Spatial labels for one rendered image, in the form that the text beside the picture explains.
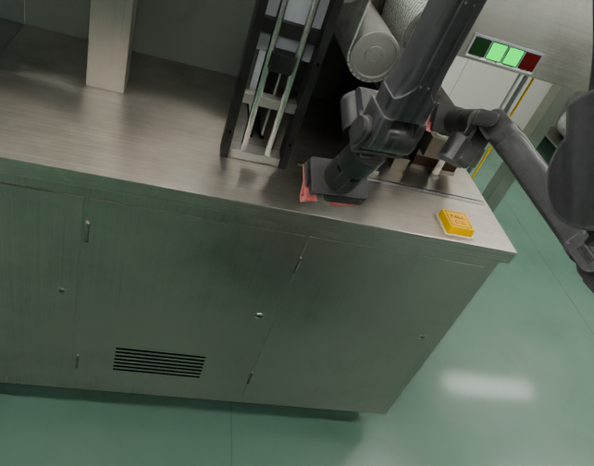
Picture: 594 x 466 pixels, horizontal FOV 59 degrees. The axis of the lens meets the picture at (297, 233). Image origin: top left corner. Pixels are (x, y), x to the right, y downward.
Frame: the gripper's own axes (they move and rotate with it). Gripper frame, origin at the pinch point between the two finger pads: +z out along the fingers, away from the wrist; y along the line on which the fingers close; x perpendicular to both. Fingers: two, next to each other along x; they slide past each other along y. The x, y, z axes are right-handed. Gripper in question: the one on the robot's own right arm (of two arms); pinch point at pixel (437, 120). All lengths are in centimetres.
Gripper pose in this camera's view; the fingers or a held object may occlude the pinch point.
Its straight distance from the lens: 136.6
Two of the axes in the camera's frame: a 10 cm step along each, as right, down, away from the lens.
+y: 9.5, 1.7, 2.5
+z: -2.1, -2.2, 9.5
